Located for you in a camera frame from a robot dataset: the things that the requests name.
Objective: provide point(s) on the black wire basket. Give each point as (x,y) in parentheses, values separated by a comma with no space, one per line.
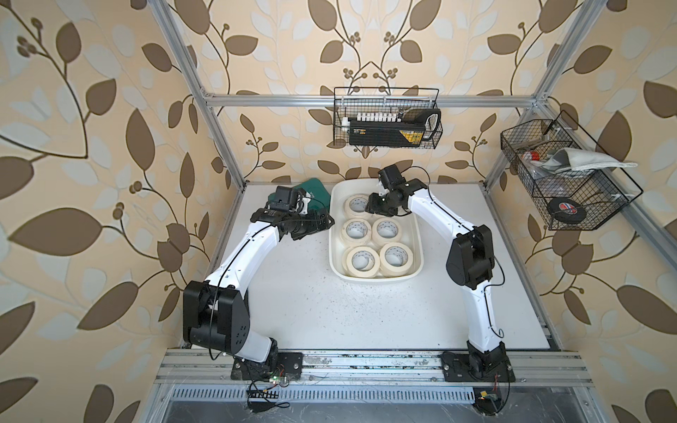
(603,192)
(386,104)

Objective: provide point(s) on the cream tape roll six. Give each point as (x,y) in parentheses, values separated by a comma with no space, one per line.
(355,207)

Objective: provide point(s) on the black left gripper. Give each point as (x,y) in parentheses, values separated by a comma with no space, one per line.
(317,218)

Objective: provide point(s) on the white plastic storage box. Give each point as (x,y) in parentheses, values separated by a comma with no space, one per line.
(411,232)

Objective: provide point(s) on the aluminium frame post right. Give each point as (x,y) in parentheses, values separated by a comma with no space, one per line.
(530,107)

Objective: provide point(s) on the black tape roll red label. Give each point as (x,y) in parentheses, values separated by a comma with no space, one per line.
(566,211)

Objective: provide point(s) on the cream tape roll four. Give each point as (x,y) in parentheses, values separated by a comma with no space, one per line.
(356,232)

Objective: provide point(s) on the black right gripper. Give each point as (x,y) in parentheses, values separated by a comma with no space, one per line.
(373,205)

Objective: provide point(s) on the black wire basket back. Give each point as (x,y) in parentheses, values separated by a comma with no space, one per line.
(386,104)

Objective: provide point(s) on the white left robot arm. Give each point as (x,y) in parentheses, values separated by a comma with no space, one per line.
(215,316)

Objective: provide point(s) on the cream tape roll one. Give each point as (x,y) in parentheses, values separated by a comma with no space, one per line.
(361,262)

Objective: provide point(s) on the cream tape roll three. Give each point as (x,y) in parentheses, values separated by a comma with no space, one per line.
(386,230)

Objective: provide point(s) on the aluminium frame post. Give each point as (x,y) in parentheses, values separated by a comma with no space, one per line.
(162,14)
(530,107)

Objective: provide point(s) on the cream tape roll two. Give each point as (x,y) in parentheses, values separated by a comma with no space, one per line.
(396,259)

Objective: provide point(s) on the aluminium frame post left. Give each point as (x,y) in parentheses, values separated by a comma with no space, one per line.
(162,14)

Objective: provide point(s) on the black yellow box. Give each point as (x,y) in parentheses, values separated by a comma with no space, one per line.
(393,135)

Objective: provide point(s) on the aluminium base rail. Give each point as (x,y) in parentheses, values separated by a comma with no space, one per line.
(527,369)

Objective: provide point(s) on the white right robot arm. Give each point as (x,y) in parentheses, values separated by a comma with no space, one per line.
(470,264)

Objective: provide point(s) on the green tool case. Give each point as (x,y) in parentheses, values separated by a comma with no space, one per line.
(302,198)

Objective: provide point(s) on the black wire basket right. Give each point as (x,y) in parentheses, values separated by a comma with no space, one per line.
(603,192)

